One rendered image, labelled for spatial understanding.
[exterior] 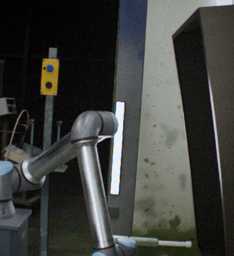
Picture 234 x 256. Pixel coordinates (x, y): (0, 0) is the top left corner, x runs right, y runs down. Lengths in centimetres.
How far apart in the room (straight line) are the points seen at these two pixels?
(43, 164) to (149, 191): 94
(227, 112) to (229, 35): 30
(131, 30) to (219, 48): 118
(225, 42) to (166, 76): 111
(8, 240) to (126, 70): 133
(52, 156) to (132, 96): 88
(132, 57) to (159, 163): 73
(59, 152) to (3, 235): 49
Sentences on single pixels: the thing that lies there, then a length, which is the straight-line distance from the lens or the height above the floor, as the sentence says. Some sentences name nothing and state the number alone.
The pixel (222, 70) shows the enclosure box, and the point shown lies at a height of 140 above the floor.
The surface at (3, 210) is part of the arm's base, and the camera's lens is 188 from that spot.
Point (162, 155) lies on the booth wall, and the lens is 249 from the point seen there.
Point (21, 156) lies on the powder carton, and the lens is 394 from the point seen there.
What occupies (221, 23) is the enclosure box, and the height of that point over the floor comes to 158.
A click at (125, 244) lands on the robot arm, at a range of 159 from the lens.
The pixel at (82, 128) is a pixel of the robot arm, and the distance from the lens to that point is 147.
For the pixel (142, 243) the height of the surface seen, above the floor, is 54.
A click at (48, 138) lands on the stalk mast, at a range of 270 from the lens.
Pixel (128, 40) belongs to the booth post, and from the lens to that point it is 249.
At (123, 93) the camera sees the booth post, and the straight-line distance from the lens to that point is 245.
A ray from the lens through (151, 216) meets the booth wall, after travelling 257.
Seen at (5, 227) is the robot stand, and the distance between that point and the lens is 181.
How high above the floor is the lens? 122
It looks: 3 degrees down
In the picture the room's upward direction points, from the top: 4 degrees clockwise
